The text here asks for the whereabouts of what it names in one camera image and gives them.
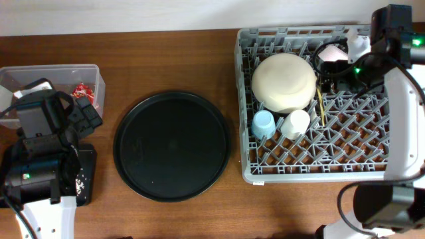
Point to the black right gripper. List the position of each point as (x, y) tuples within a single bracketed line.
[(336, 68)]

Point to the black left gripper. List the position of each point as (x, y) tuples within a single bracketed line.
[(87, 123)]

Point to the small pink bowl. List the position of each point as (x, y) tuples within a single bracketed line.
[(331, 53)]

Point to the yellow plastic spoon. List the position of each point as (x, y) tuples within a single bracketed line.
[(322, 110)]

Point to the cream large bowl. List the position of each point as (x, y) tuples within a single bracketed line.
[(284, 82)]

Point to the cooked rice pile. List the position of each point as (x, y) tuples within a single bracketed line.
[(82, 181)]

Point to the white plastic cup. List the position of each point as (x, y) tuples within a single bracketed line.
[(295, 124)]

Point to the light blue plastic cup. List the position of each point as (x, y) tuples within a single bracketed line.
[(263, 124)]

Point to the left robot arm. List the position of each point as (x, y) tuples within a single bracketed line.
[(45, 129)]

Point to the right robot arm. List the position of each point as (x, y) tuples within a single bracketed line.
[(396, 203)]

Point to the clear plastic waste bin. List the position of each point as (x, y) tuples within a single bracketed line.
[(64, 77)]

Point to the grey dishwasher rack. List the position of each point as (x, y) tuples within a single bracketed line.
[(353, 145)]

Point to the red snack wrapper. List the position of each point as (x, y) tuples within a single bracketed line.
[(88, 91)]

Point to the black rectangular tray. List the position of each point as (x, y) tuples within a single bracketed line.
[(28, 179)]

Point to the black round tray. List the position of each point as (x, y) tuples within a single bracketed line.
[(172, 146)]

